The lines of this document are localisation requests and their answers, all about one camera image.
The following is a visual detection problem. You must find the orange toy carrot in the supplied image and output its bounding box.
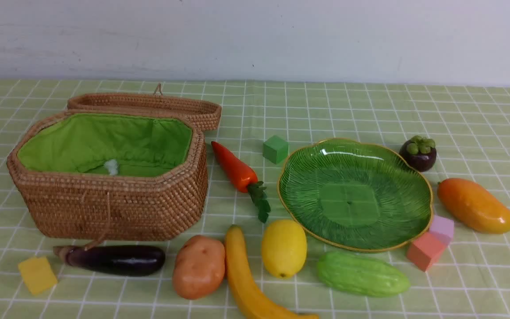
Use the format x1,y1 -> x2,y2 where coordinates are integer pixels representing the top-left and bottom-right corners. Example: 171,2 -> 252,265
211,141 -> 271,223

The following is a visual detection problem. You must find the yellow toy lemon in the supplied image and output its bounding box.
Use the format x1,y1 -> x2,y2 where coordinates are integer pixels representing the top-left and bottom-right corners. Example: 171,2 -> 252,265
261,219 -> 307,279

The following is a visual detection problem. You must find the brown toy potato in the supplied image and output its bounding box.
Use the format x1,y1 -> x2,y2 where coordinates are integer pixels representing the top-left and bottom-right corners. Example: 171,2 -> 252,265
172,235 -> 225,300

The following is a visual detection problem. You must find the yellow toy banana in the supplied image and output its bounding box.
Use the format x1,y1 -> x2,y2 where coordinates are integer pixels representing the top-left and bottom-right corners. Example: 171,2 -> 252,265
224,225 -> 319,319

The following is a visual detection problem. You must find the green toy bitter gourd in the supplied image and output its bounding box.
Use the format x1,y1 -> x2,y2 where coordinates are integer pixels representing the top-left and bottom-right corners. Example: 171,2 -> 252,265
317,252 -> 411,297

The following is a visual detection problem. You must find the purple toy eggplant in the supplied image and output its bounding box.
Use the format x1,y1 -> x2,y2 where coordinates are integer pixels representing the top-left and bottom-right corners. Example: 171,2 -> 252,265
53,245 -> 166,277

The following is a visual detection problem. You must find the green foam cube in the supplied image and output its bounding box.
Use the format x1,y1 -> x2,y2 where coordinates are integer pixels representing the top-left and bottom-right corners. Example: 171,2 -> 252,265
262,135 -> 290,165

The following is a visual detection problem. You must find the woven wicker basket lid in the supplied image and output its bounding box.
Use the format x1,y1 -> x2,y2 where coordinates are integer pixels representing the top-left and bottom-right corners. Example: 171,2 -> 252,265
67,84 -> 221,131

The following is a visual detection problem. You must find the green leaf-shaped glass plate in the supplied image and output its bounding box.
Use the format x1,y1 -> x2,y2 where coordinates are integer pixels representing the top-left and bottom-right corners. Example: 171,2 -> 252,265
277,138 -> 435,253

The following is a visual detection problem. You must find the woven wicker basket green lining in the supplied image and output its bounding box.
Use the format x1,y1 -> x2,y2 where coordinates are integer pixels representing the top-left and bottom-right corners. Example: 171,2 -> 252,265
7,109 -> 209,241

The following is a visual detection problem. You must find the purple toy mangosteen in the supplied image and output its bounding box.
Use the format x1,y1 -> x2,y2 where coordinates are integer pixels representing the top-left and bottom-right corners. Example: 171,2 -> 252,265
399,135 -> 437,172

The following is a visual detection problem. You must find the coral foam cube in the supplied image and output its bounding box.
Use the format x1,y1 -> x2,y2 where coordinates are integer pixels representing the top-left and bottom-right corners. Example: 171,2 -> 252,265
406,232 -> 447,272

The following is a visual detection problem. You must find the pink foam cube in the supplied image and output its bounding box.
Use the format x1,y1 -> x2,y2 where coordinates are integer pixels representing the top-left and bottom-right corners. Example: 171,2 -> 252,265
429,215 -> 455,246

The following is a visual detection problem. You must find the orange toy mango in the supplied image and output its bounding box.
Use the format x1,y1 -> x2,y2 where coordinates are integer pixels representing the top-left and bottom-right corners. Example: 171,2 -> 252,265
437,178 -> 510,234

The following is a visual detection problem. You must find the yellow foam block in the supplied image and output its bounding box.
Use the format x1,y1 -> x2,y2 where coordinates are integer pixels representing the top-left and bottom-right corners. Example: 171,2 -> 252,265
18,257 -> 58,296

